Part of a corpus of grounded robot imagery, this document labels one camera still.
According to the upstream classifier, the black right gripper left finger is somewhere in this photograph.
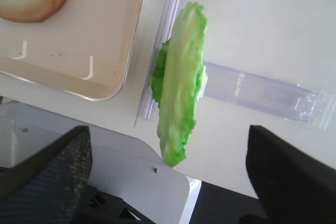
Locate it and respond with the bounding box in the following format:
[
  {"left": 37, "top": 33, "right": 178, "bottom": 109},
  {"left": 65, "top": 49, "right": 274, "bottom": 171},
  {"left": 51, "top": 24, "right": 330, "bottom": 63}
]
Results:
[{"left": 1, "top": 126, "right": 92, "bottom": 223}]

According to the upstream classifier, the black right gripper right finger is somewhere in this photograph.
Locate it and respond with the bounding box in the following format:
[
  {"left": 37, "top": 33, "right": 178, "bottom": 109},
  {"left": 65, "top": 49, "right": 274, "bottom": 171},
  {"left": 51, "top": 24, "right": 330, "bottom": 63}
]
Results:
[{"left": 240, "top": 125, "right": 335, "bottom": 223}]

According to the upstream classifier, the green lettuce leaf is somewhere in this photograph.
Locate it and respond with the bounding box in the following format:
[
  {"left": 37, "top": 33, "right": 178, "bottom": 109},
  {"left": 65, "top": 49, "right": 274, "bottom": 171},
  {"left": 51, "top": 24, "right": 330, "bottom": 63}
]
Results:
[{"left": 152, "top": 2, "right": 207, "bottom": 167}]

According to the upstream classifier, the clear acrylic rack right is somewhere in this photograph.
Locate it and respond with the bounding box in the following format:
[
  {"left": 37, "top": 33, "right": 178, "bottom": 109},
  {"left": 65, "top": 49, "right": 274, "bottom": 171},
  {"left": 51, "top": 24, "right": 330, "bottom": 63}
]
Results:
[{"left": 135, "top": 0, "right": 335, "bottom": 130}]

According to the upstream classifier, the cream rectangular tray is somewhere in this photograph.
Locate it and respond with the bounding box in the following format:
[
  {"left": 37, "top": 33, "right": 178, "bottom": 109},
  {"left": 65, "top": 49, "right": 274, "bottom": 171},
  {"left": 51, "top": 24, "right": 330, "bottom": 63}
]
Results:
[{"left": 1, "top": 0, "right": 143, "bottom": 101}]

